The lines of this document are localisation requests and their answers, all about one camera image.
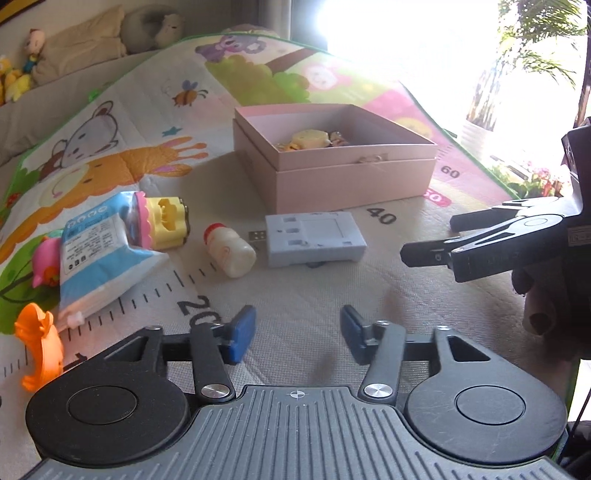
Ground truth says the small red-capped yogurt bottle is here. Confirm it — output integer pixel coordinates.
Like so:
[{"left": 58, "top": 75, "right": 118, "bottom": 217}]
[{"left": 204, "top": 223, "right": 257, "bottom": 279}]

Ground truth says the pink yellow round toy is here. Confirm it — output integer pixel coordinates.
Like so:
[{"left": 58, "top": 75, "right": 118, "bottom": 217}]
[{"left": 124, "top": 193, "right": 192, "bottom": 252}]

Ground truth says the potted palm plant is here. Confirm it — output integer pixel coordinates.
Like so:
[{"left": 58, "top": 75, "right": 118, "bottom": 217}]
[{"left": 466, "top": 0, "right": 588, "bottom": 132}]

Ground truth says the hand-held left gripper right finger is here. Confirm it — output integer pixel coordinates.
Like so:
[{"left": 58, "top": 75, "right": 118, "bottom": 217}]
[{"left": 340, "top": 305, "right": 493, "bottom": 404}]

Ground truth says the orange plastic toy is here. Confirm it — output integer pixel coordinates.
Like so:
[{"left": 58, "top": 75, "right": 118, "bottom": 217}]
[{"left": 14, "top": 302, "right": 65, "bottom": 393}]

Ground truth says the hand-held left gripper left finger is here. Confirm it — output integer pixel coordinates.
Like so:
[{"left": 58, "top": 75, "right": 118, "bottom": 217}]
[{"left": 98, "top": 305, "right": 258, "bottom": 403}]

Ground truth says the pink pig toy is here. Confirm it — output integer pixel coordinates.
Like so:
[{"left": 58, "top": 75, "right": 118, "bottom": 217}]
[{"left": 31, "top": 234, "right": 63, "bottom": 289}]

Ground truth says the grey-blue plastic device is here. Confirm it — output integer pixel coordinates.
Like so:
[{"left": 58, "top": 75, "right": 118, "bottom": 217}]
[{"left": 249, "top": 211, "right": 369, "bottom": 269}]

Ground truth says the pink cardboard box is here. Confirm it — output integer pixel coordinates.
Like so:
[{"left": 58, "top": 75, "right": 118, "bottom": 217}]
[{"left": 232, "top": 104, "right": 438, "bottom": 213}]

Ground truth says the blue white tissue pack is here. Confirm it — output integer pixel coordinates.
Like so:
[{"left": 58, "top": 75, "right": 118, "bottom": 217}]
[{"left": 56, "top": 191, "right": 171, "bottom": 330}]

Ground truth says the small yellow plush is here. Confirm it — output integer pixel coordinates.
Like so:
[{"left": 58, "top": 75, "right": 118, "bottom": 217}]
[{"left": 0, "top": 55, "right": 33, "bottom": 104}]

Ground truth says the person's right hand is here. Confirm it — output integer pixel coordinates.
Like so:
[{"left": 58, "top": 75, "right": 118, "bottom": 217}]
[{"left": 512, "top": 263, "right": 563, "bottom": 340}]

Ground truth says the beige pillow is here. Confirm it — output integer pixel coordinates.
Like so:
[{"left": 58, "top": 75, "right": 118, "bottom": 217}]
[{"left": 32, "top": 4, "right": 127, "bottom": 86}]

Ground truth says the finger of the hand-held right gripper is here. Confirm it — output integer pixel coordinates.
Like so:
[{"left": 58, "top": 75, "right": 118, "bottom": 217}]
[
  {"left": 400, "top": 215, "right": 567, "bottom": 283},
  {"left": 449, "top": 198, "right": 567, "bottom": 232}
]

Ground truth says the red flowering plant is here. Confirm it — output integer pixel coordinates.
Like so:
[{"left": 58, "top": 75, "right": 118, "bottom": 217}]
[{"left": 489, "top": 159, "right": 566, "bottom": 199}]

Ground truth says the grey plush neck pillow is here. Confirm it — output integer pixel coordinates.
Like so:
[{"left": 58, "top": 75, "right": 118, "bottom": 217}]
[{"left": 121, "top": 4, "right": 184, "bottom": 55}]

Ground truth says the doll with green shirt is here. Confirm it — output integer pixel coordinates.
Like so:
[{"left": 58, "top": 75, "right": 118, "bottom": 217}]
[{"left": 21, "top": 28, "right": 47, "bottom": 75}]

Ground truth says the white ribbed plant pot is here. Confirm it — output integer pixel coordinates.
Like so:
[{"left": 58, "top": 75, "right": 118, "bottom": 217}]
[{"left": 462, "top": 121, "right": 498, "bottom": 154}]

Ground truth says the cartoon printed play mat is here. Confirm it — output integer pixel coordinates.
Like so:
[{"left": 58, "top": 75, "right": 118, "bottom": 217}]
[{"left": 0, "top": 33, "right": 583, "bottom": 480}]

